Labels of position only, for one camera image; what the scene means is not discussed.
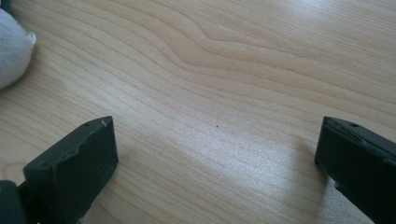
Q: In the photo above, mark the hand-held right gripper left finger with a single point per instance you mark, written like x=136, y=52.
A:
x=71, y=169

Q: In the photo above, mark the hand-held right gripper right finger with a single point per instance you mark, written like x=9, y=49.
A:
x=361, y=161

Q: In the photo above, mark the white fluffy plush toy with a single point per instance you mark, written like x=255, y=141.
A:
x=12, y=46

